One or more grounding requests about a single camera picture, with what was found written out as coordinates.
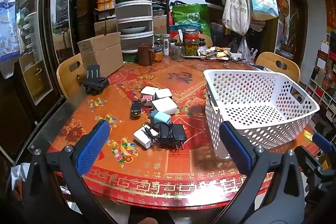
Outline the red round wall ornament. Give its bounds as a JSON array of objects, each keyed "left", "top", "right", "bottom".
[{"left": 278, "top": 0, "right": 290, "bottom": 14}]

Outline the blue and white printed bag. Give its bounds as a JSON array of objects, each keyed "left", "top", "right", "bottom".
[{"left": 0, "top": 0, "right": 21, "bottom": 62}]

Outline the clear plastic bag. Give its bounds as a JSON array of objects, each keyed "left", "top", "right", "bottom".
[{"left": 238, "top": 39, "right": 252, "bottom": 59}]

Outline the small jar with orange contents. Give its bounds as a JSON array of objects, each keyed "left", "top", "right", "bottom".
[{"left": 153, "top": 48, "right": 164, "bottom": 62}]

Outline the teal and white charger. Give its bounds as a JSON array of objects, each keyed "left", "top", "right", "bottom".
[{"left": 150, "top": 110, "right": 172, "bottom": 125}]

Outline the black toy car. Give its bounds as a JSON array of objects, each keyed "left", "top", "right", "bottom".
[{"left": 130, "top": 100, "right": 143, "bottom": 120}]

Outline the beige canvas tote bag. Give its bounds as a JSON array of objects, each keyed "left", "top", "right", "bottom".
[{"left": 222, "top": 0, "right": 251, "bottom": 36}]

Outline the white perforated plastic basket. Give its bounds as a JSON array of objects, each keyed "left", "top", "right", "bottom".
[{"left": 203, "top": 69, "right": 321, "bottom": 159}]

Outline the red lidded pickle jar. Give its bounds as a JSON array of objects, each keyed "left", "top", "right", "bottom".
[{"left": 183, "top": 28, "right": 200, "bottom": 56}]

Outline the closed cardboard box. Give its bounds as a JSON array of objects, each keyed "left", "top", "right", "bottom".
[{"left": 94, "top": 20, "right": 117, "bottom": 37}]

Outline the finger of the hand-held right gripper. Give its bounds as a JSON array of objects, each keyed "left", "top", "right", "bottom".
[{"left": 295, "top": 132, "right": 336, "bottom": 182}]

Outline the brown mug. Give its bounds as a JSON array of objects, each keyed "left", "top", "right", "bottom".
[{"left": 138, "top": 43, "right": 156, "bottom": 66}]

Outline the white cubby shelf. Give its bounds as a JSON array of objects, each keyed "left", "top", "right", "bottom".
[{"left": 306, "top": 32, "right": 336, "bottom": 135}]

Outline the large white square charger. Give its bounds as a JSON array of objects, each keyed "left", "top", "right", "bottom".
[{"left": 151, "top": 97, "right": 178, "bottom": 115}]

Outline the grey tiered food cover rack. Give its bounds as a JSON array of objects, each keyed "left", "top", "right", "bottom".
[{"left": 114, "top": 0, "right": 155, "bottom": 54}]

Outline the empty glass jar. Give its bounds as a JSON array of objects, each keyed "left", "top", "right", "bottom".
[{"left": 174, "top": 43, "right": 185, "bottom": 61}]

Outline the black phone stand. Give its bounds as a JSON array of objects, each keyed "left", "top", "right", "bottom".
[{"left": 83, "top": 65, "right": 109, "bottom": 95}]

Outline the small white square charger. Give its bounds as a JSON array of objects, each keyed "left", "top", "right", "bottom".
[{"left": 155, "top": 88, "right": 172, "bottom": 100}]

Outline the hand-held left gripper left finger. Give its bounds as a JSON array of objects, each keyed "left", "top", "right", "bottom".
[{"left": 22, "top": 120, "right": 116, "bottom": 224}]

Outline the red printed tablecloth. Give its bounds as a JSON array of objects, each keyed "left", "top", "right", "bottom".
[{"left": 51, "top": 55, "right": 326, "bottom": 210}]

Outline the potted plant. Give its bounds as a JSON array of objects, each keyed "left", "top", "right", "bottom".
[{"left": 280, "top": 13, "right": 300, "bottom": 55}]

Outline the green shopping bag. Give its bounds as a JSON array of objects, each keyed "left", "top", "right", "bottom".
[{"left": 172, "top": 4, "right": 210, "bottom": 35}]

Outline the red polka dot cartoon charger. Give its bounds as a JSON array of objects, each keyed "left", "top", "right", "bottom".
[{"left": 141, "top": 94, "right": 155, "bottom": 109}]

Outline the black power adapter with cable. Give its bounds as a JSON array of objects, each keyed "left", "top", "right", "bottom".
[{"left": 154, "top": 123, "right": 187, "bottom": 152}]

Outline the open cardboard box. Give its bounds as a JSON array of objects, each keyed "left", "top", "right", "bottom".
[{"left": 77, "top": 32, "right": 124, "bottom": 78}]

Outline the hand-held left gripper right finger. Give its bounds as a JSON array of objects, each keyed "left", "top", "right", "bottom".
[{"left": 215, "top": 121, "right": 306, "bottom": 224}]

